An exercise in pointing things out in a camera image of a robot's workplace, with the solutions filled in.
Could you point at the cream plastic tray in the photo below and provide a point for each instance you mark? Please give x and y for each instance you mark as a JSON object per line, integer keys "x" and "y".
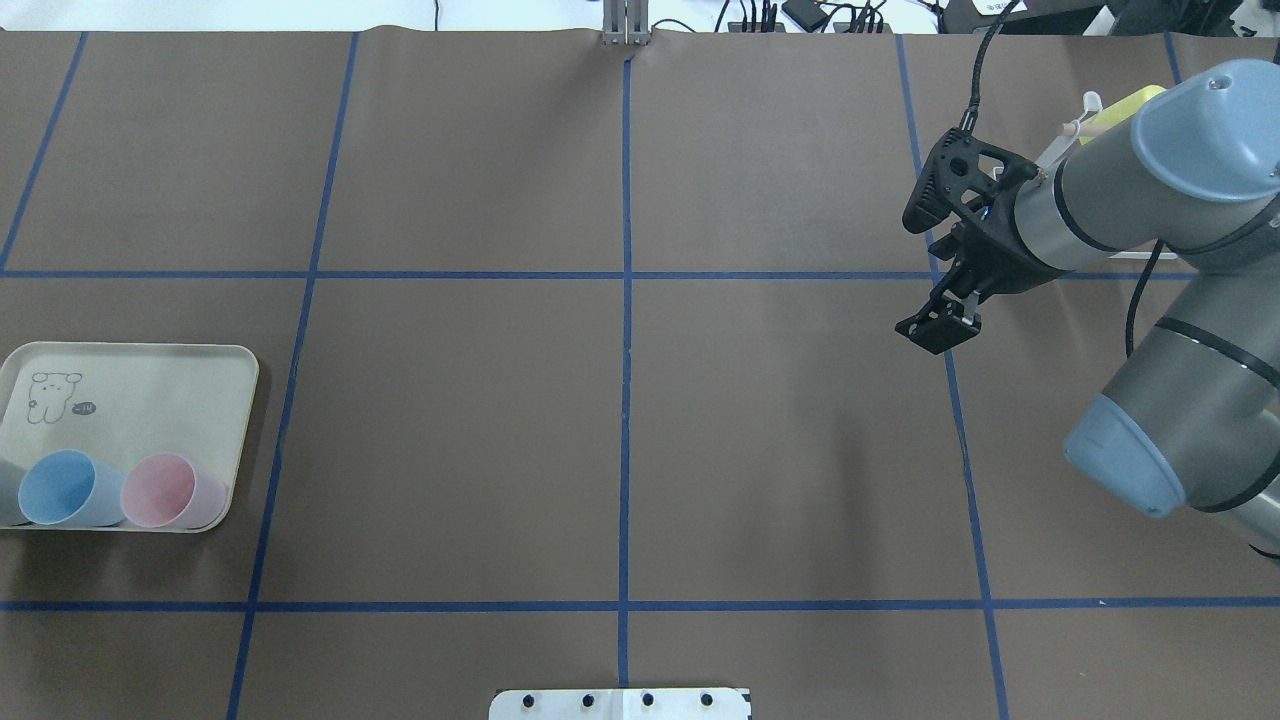
{"x": 122, "y": 402}

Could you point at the grey aluminium post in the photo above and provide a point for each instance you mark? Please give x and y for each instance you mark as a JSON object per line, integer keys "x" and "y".
{"x": 626, "y": 23}

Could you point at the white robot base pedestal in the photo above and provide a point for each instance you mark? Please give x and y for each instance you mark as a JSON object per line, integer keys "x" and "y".
{"x": 623, "y": 703}

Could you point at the blue cup by pink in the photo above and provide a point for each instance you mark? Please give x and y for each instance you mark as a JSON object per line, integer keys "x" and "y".
{"x": 71, "y": 489}

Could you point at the yellow plastic cup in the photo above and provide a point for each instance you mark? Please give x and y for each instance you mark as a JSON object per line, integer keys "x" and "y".
{"x": 1098, "y": 122}

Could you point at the pink plastic cup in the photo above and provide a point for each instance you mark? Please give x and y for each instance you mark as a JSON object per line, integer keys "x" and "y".
{"x": 168, "y": 492}

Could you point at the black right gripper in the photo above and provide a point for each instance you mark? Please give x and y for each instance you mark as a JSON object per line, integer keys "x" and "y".
{"x": 1003, "y": 262}

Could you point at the white wire cup rack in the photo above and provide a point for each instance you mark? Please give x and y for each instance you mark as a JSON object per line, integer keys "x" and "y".
{"x": 1096, "y": 200}

